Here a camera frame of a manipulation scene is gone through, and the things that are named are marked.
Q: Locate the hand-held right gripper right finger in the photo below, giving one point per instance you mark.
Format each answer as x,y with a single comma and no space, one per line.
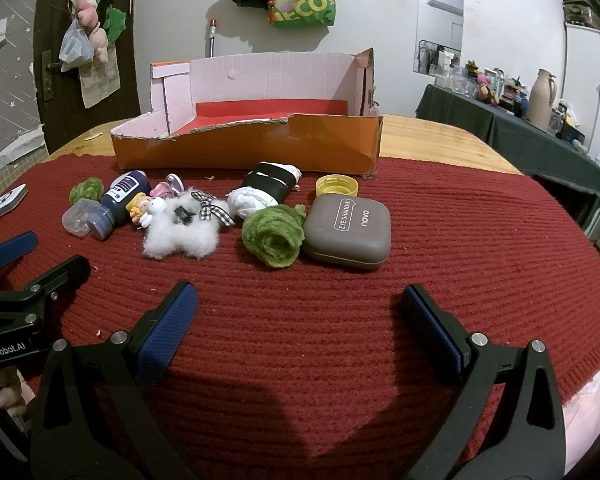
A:
436,332

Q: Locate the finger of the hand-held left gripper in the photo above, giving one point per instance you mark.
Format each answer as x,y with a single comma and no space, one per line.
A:
15,249
62,272

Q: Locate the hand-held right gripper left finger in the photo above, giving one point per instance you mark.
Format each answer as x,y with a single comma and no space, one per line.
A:
166,330

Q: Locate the clear plastic small box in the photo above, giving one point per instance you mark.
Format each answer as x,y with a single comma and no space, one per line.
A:
77,215

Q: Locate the small green fuzzy ball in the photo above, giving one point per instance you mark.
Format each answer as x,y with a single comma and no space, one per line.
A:
86,190

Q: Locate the white fluffy sheep plush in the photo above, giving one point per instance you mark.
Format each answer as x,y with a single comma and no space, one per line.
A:
180,237

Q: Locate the yellow-haired doll figurine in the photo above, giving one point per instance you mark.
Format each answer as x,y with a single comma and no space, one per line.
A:
137,205

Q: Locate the dark blue paint bottle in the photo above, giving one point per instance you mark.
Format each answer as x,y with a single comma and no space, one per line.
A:
125,190

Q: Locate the grey eyeshadow case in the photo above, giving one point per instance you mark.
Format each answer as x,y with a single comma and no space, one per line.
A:
347,240

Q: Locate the large green fuzzy ball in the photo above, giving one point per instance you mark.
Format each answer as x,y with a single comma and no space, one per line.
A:
272,237

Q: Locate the yellow bottle cap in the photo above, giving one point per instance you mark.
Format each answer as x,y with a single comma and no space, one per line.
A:
336,186

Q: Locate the black and white sock roll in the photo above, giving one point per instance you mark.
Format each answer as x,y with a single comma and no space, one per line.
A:
272,182

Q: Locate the orange cardboard box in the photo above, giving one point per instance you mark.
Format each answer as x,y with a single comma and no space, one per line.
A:
280,145

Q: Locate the person's left hand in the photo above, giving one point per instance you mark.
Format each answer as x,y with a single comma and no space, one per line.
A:
10,395

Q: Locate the white square charger device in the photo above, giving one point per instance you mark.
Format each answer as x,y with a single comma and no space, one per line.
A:
7,201

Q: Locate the red knitted mat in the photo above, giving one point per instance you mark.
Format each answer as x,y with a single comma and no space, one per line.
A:
305,280

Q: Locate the star printed curtain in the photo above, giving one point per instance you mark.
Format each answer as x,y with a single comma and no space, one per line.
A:
10,85

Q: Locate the pink cloth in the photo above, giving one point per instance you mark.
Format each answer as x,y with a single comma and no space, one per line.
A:
595,410

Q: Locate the beige fabric pouch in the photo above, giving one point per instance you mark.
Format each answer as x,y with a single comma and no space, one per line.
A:
97,85

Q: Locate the clear blue plastic bag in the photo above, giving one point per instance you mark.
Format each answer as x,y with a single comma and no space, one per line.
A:
75,47

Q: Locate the dark green covered side table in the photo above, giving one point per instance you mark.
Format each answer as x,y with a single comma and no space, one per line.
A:
480,115

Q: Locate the dark wooden door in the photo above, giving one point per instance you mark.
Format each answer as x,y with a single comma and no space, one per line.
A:
50,25

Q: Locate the green hanging cloth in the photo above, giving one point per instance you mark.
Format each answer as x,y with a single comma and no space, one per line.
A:
114,22

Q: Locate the pink hanging plush toy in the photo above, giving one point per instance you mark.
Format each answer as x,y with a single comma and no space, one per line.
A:
87,12

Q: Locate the pink plush doll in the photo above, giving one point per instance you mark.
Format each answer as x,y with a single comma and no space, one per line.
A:
486,87

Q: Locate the cluster of glass cups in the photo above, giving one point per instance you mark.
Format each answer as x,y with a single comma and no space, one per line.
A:
460,82

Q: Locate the beige thermos jug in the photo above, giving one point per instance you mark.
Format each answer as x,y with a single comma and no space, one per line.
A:
540,100

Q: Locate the red-tipped metal pole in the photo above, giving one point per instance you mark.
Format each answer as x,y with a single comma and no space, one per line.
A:
212,40

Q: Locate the white refrigerator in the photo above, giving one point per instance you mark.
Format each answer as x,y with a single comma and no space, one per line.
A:
585,70

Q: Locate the white air conditioner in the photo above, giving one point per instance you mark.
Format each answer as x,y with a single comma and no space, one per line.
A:
445,0

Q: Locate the patterned storage bag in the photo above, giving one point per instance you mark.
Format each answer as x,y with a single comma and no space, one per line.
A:
585,10

